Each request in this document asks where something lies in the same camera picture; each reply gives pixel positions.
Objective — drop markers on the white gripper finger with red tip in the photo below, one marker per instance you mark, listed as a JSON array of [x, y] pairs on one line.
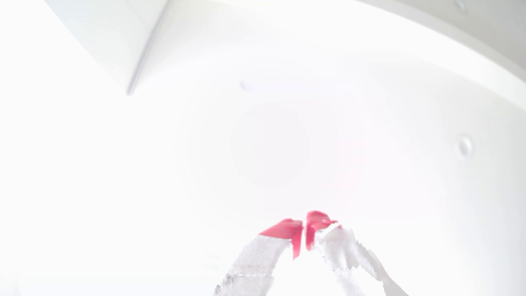
[[341, 246], [263, 255]]

